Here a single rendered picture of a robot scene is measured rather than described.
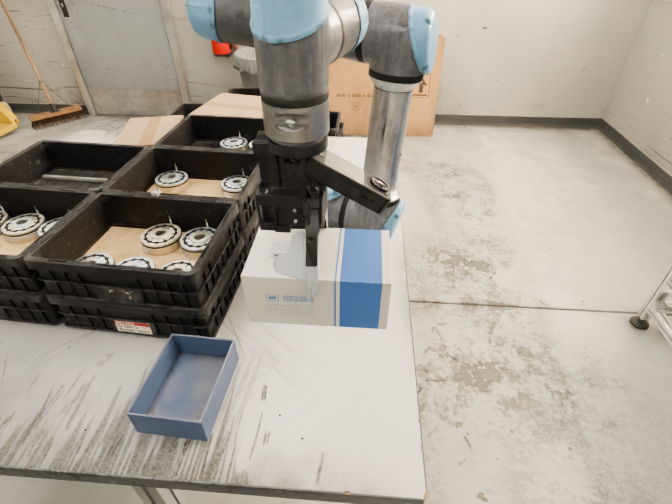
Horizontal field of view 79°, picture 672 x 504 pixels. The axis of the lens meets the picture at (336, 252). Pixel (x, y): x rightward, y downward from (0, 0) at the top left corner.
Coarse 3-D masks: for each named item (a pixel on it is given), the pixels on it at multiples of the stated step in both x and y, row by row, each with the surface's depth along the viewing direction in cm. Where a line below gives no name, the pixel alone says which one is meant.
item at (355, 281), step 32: (256, 256) 57; (320, 256) 57; (352, 256) 57; (384, 256) 57; (256, 288) 55; (288, 288) 55; (320, 288) 55; (352, 288) 54; (384, 288) 54; (256, 320) 59; (288, 320) 59; (320, 320) 58; (352, 320) 58; (384, 320) 57
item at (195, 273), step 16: (112, 192) 112; (80, 208) 105; (64, 224) 100; (224, 224) 100; (48, 240) 95; (32, 256) 91; (208, 256) 91; (80, 272) 89; (96, 272) 88; (112, 272) 87; (128, 272) 87; (144, 272) 86; (160, 272) 86; (176, 272) 86; (192, 272) 86
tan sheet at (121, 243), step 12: (120, 228) 116; (132, 228) 116; (108, 240) 111; (120, 240) 111; (132, 240) 111; (96, 252) 107; (108, 252) 107; (120, 252) 107; (132, 252) 107; (144, 252) 107; (180, 252) 107; (156, 264) 103
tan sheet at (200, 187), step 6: (192, 180) 137; (198, 180) 137; (204, 180) 137; (210, 180) 137; (216, 180) 137; (192, 186) 134; (198, 186) 134; (204, 186) 134; (210, 186) 134; (216, 186) 134; (180, 192) 131; (186, 192) 131; (192, 192) 131; (198, 192) 131; (204, 192) 131; (210, 192) 131; (216, 192) 131
